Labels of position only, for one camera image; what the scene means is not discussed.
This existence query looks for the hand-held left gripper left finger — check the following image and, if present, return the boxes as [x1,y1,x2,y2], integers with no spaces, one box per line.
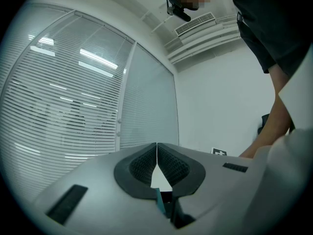
[31,142,177,235]

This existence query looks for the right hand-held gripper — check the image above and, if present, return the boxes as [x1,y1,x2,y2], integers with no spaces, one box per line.
[210,147,228,157]

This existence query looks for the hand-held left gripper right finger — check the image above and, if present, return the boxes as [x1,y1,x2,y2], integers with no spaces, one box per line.
[157,142,265,222]

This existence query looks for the person's right forearm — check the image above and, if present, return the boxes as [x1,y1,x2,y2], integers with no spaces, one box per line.
[238,62,295,159]

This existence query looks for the narrow window blind panel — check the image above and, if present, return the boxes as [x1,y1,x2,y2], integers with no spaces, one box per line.
[119,42,180,149]

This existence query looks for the wide window blind panel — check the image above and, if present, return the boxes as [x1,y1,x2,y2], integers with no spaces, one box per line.
[0,2,135,203]

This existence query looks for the white ceiling pipes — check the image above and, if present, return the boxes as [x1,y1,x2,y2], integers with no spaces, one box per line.
[165,15,243,65]

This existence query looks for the white ceiling air vent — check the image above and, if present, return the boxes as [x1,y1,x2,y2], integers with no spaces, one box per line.
[175,12,216,36]

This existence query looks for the person's black shirt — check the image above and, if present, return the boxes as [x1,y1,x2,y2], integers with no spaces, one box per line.
[224,0,313,78]

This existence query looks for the black head-mounted camera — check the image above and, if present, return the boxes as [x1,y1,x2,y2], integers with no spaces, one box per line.
[163,0,191,22]

